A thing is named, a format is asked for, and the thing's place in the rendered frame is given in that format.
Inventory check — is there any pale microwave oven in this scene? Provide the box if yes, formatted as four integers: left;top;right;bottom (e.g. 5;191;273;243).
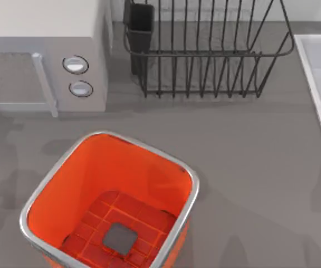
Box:
0;0;114;118

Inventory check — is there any small microwave knob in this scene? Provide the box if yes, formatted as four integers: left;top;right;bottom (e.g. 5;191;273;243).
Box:
68;80;94;98

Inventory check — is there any orange bin with metal rim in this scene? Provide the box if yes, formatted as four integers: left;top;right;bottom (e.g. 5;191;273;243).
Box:
19;130;200;268

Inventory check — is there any dark cutlery holder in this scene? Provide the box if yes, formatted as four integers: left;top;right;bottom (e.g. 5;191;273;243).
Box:
123;0;156;76

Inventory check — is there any large microwave knob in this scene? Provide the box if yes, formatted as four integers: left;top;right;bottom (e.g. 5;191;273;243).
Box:
62;55;90;75

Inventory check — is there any grey square pad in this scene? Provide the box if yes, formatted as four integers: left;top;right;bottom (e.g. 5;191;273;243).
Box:
102;222;138;256

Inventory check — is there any microwave oven door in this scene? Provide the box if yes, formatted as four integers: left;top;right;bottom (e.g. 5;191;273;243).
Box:
0;51;58;117

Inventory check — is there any dark wire dish rack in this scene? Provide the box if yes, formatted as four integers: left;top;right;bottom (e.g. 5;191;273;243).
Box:
122;0;295;99

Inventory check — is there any microwave door handle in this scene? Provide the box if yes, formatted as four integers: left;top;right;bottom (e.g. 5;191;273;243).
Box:
31;52;59;118

